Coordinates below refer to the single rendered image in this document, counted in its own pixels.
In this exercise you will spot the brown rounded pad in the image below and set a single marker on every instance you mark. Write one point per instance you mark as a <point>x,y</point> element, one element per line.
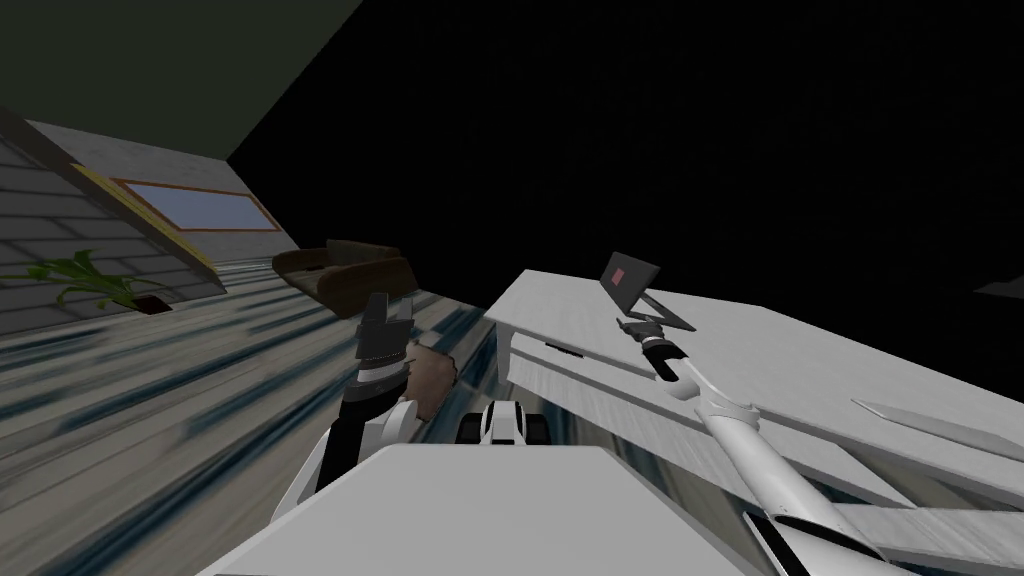
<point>432,380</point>

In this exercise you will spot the white desk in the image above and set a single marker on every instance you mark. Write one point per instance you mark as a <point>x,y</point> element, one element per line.
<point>800,360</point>

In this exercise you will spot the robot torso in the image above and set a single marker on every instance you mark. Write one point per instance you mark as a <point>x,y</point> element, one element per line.
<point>496,520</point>

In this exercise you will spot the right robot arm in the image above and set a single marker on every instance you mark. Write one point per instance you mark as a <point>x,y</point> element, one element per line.
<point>768,464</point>

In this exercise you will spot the window with brown frame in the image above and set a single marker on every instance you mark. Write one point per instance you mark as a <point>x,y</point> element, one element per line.
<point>196,206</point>

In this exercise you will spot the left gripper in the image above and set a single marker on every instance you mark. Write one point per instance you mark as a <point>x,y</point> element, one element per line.
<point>384,342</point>

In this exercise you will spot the brown sofa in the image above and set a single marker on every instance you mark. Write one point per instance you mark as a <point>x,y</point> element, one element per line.
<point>352,280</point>

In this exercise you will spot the green potted plant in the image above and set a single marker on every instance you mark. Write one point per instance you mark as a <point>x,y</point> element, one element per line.
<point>88,280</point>

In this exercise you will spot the dark grey laptop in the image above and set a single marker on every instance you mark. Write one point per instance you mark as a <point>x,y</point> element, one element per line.
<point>628,280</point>

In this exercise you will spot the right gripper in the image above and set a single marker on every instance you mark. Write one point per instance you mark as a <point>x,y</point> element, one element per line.
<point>642,329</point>

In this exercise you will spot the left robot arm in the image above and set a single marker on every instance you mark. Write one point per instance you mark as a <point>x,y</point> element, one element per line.
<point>356,424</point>

